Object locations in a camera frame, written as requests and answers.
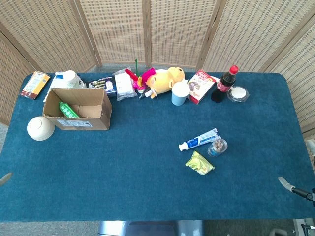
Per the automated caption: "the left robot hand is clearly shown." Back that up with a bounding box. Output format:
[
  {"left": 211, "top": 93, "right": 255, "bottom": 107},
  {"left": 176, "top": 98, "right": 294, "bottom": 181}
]
[{"left": 0, "top": 172, "right": 14, "bottom": 186}]

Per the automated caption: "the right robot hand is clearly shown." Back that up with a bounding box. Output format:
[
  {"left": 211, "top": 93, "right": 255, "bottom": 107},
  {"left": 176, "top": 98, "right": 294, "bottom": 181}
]
[{"left": 278, "top": 176, "right": 315, "bottom": 201}]

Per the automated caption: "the small glass jar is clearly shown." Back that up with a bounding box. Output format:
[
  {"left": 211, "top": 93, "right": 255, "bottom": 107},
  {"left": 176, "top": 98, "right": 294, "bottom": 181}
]
[{"left": 207, "top": 138, "right": 228, "bottom": 158}]

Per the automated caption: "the brown cardboard box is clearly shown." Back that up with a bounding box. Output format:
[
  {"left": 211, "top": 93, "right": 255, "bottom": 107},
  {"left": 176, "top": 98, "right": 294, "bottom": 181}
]
[{"left": 42, "top": 88, "right": 113, "bottom": 131}]

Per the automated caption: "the white blue toothpaste tube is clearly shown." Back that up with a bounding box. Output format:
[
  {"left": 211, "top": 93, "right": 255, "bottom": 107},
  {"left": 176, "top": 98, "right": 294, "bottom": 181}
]
[{"left": 178, "top": 127, "right": 222, "bottom": 152}]

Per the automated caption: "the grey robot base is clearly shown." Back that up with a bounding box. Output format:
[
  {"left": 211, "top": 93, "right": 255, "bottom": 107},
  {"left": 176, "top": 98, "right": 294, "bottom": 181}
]
[{"left": 97, "top": 220, "right": 205, "bottom": 236}]

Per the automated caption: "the red and white box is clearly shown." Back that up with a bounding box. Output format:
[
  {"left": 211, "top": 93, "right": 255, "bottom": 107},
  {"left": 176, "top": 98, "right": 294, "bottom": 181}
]
[{"left": 187, "top": 69, "right": 220, "bottom": 105}]

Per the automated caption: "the cream round bowl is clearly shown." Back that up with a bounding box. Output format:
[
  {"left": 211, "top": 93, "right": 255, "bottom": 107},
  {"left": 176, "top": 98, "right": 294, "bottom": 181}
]
[{"left": 27, "top": 116, "right": 56, "bottom": 142}]

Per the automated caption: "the green snack pack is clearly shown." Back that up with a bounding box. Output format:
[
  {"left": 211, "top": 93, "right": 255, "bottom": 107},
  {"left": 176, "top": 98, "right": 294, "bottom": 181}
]
[{"left": 58, "top": 101, "right": 80, "bottom": 119}]

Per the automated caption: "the yellow snack packet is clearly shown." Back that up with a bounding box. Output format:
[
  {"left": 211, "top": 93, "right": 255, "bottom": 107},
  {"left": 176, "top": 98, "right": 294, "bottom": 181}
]
[{"left": 185, "top": 150, "right": 215, "bottom": 176}]

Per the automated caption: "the orange brown snack packet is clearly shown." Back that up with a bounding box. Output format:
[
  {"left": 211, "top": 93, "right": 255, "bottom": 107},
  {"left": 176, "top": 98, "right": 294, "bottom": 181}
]
[{"left": 19, "top": 71, "right": 51, "bottom": 100}]

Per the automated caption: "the foil wrapped white round container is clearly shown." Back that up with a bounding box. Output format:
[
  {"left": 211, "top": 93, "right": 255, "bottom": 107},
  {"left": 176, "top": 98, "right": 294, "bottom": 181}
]
[{"left": 226, "top": 86, "right": 250, "bottom": 103}]

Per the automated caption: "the white pouch with blue label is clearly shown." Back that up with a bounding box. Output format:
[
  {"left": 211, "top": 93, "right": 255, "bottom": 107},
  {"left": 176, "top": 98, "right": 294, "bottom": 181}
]
[{"left": 43, "top": 71, "right": 69, "bottom": 103}]

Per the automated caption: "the blue table carpet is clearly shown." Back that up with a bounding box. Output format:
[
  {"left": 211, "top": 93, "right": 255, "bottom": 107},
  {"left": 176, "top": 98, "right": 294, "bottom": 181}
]
[{"left": 0, "top": 72, "right": 315, "bottom": 223}]

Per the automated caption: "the stack of paper cups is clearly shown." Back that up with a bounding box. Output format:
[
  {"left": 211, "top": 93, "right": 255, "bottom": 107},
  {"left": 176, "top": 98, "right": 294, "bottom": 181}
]
[{"left": 63, "top": 70, "right": 87, "bottom": 89}]

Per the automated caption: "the cola bottle with red cap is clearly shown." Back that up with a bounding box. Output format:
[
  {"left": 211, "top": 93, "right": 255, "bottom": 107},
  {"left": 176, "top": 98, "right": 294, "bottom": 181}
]
[{"left": 211, "top": 64, "right": 239, "bottom": 104}]

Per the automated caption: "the dark blue printed pack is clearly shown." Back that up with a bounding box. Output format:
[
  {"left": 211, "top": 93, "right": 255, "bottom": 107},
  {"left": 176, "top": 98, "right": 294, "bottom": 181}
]
[{"left": 86, "top": 76, "right": 118, "bottom": 98}]

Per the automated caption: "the light blue cup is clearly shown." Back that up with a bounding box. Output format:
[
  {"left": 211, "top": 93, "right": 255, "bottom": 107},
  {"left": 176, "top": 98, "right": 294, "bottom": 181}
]
[{"left": 171, "top": 81, "right": 190, "bottom": 106}]

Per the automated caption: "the clear wrapped white tissue pack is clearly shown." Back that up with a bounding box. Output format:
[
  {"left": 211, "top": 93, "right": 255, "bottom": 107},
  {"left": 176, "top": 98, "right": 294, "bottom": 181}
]
[{"left": 112, "top": 67, "right": 138, "bottom": 102}]

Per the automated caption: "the yellow plush toy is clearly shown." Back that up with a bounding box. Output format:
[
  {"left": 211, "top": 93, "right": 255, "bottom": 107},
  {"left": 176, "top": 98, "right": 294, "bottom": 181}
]
[{"left": 145, "top": 66, "right": 186, "bottom": 99}]

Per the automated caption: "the pink red paper flower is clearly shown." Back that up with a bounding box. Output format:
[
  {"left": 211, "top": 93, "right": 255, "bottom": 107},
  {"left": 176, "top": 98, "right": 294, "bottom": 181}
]
[{"left": 125, "top": 58, "right": 156, "bottom": 94}]

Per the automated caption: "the woven folding screen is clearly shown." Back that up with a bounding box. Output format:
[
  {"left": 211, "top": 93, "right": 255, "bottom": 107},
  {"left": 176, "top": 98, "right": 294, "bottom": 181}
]
[{"left": 0, "top": 0, "right": 315, "bottom": 135}]

